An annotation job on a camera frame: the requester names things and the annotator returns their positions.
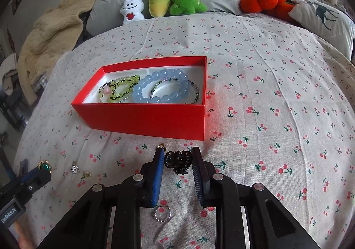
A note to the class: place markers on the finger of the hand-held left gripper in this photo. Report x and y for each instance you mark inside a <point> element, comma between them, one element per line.
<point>33,175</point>
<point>23,167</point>

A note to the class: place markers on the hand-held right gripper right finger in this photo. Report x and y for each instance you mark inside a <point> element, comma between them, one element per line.
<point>197,174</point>

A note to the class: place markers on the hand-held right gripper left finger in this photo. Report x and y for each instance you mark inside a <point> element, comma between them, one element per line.
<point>157,177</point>

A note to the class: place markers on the black hair claw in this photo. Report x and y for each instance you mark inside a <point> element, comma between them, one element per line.
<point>177,161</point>

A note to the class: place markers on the red cardboard box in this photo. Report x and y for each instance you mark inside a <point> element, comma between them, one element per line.
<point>138,121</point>

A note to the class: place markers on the person's left hand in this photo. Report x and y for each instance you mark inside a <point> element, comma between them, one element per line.
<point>23,236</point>

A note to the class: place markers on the clear crystal stud earring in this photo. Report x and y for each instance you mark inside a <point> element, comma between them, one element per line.
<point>74,169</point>

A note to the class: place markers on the small gold earring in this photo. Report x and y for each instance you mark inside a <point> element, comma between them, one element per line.
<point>86,174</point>

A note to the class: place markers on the beige quilted blanket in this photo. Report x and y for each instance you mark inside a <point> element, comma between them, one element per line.
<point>52,29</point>

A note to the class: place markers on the white rabbit plush toy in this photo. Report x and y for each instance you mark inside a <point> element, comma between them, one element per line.
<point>132,10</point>

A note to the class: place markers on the deer print pillow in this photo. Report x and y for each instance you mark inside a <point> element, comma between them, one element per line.
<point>323,17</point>

